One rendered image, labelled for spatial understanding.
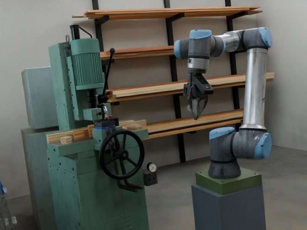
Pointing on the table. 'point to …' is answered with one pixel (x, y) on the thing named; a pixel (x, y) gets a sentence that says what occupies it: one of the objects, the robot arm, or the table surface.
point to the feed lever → (106, 81)
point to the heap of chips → (135, 127)
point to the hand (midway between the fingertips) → (196, 117)
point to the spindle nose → (91, 98)
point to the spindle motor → (87, 64)
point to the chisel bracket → (90, 115)
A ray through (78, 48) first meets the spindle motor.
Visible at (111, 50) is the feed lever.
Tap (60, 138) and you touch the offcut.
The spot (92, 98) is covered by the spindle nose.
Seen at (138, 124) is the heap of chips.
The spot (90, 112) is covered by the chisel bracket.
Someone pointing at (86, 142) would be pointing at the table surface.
